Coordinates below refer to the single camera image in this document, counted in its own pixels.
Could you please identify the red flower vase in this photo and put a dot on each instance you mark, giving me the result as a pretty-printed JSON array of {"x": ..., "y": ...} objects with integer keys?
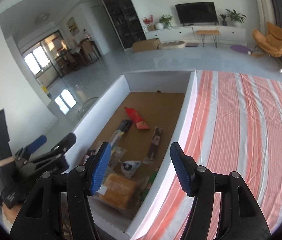
[{"x": 148, "y": 21}]

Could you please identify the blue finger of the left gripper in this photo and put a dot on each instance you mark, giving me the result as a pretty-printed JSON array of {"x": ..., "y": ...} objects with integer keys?
[
  {"x": 36, "y": 144},
  {"x": 58, "y": 150}
]

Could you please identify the white standing air conditioner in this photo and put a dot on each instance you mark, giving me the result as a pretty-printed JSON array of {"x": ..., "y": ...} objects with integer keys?
[{"x": 266, "y": 14}]

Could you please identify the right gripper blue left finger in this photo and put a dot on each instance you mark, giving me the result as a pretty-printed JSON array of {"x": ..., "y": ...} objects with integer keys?
[{"x": 98, "y": 164}]

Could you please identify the purple round mat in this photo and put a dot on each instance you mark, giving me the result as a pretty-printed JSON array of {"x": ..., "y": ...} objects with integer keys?
[{"x": 241, "y": 49}]

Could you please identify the striped pink grey tablecloth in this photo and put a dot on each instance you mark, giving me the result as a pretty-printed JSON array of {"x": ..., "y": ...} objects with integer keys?
[{"x": 237, "y": 126}]

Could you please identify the black television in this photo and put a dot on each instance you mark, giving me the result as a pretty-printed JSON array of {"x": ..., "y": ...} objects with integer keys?
[{"x": 198, "y": 12}]

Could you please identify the white cardboard box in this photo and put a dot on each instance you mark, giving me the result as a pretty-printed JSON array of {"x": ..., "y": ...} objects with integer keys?
[{"x": 164, "y": 99}]

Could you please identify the green potted plant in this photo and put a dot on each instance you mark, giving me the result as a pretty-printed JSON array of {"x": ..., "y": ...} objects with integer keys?
[{"x": 236, "y": 17}]

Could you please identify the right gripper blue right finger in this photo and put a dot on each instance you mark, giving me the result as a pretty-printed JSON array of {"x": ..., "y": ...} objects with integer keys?
[{"x": 185, "y": 167}]

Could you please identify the small dark potted plant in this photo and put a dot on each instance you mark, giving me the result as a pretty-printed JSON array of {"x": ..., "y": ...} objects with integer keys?
[{"x": 223, "y": 19}]

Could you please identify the orange lounge chair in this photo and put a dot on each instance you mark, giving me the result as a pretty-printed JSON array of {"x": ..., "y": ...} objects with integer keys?
[{"x": 271, "y": 42}]

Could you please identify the dining table with chairs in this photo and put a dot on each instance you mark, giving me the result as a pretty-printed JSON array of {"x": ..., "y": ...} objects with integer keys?
[{"x": 84, "y": 55}]

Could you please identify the black glass cabinet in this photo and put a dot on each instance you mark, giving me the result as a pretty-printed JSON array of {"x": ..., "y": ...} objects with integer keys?
[{"x": 126, "y": 21}]

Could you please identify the person's left hand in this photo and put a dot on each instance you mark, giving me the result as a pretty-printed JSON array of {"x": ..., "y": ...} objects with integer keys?
[{"x": 10, "y": 215}]

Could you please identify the green plant white vase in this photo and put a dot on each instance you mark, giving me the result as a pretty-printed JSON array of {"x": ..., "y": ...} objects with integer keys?
[{"x": 164, "y": 22}]

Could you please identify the bagged bread loaf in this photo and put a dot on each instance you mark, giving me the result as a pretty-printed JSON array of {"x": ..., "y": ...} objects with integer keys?
[{"x": 117, "y": 191}]

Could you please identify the green cracker packet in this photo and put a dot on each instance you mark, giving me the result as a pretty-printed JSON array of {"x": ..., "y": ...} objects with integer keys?
[{"x": 149, "y": 185}]

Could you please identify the brown cardboard box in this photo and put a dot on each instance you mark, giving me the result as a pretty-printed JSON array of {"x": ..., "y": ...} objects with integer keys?
[{"x": 146, "y": 45}]

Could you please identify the black long snack packet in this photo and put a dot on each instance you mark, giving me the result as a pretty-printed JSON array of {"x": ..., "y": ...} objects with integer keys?
[{"x": 121, "y": 130}]

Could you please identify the snickers chocolate bar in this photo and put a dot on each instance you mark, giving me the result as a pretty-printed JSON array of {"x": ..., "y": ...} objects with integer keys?
[{"x": 155, "y": 140}]

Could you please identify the red snack packet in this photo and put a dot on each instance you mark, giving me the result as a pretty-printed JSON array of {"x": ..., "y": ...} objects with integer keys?
[{"x": 136, "y": 118}]

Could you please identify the white blue snack pouch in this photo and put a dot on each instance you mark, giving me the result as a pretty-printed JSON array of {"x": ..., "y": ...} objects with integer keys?
[{"x": 128, "y": 168}]

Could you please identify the white tv cabinet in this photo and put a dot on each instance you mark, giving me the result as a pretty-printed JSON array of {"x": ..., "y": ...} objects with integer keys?
[{"x": 200, "y": 33}]

